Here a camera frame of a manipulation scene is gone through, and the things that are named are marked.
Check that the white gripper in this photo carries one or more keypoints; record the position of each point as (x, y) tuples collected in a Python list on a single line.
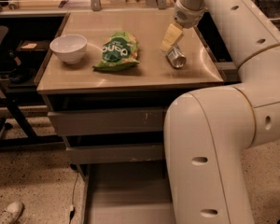
[(188, 17)]

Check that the silver redbull can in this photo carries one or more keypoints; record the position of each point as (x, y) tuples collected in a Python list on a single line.
[(176, 57)]

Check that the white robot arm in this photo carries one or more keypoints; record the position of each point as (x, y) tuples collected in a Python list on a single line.
[(205, 131)]

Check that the grey drawer cabinet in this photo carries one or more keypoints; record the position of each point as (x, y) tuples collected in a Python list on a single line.
[(107, 87)]

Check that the top grey drawer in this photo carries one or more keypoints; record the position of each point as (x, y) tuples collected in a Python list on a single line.
[(107, 121)]

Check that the middle grey drawer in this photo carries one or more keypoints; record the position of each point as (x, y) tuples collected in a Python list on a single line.
[(116, 153)]

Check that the open bottom grey drawer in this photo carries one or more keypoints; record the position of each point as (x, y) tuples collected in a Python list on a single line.
[(127, 193)]

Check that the green chip bag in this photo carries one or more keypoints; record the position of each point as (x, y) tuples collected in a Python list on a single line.
[(119, 53)]

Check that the white bowl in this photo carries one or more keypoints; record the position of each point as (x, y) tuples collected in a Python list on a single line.
[(69, 48)]

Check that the white shoe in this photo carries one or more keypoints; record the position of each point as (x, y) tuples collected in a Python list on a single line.
[(12, 213)]

